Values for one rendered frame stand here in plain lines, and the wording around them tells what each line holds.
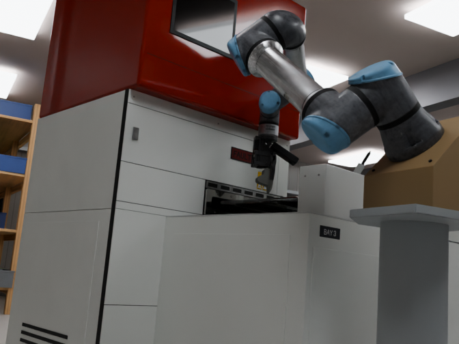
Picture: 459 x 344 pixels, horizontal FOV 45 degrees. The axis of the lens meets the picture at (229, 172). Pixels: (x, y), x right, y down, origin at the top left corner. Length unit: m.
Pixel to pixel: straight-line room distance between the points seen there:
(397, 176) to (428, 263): 0.21
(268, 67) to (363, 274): 0.65
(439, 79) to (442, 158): 5.15
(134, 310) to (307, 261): 0.66
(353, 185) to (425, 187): 0.36
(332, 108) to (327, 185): 0.27
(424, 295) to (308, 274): 0.29
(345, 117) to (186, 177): 0.81
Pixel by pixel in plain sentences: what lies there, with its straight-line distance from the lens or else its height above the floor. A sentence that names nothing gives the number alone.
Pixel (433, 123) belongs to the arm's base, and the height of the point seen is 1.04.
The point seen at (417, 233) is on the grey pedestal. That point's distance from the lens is 1.36.
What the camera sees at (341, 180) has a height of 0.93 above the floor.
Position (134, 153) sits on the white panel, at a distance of 1.87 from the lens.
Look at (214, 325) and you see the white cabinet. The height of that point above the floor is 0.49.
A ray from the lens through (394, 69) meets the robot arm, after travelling 1.39.
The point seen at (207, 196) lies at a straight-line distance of 2.03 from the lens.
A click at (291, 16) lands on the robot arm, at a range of 1.69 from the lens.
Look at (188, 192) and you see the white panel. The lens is 1.99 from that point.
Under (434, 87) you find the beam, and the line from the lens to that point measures 6.50.
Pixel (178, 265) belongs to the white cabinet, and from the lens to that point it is 1.84.
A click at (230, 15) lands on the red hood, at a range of 2.20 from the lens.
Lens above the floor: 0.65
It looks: 10 degrees up
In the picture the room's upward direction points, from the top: 5 degrees clockwise
